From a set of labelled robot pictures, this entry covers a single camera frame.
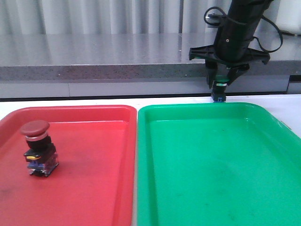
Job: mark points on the red plastic tray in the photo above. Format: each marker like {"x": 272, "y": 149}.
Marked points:
{"x": 93, "y": 183}

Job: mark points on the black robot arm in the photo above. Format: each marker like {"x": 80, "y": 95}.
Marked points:
{"x": 238, "y": 26}

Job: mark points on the red mushroom push button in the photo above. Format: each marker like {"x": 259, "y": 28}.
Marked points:
{"x": 41, "y": 156}

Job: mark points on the grey stone counter ledge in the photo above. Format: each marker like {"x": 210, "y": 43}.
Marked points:
{"x": 83, "y": 57}

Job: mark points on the white container in background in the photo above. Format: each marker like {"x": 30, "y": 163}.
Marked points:
{"x": 289, "y": 16}

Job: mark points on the green mushroom push button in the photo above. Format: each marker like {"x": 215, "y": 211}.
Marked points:
{"x": 218, "y": 88}

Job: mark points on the green plastic tray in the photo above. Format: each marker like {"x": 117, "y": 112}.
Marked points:
{"x": 229, "y": 164}

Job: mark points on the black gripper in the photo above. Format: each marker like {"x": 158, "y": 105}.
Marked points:
{"x": 236, "y": 58}

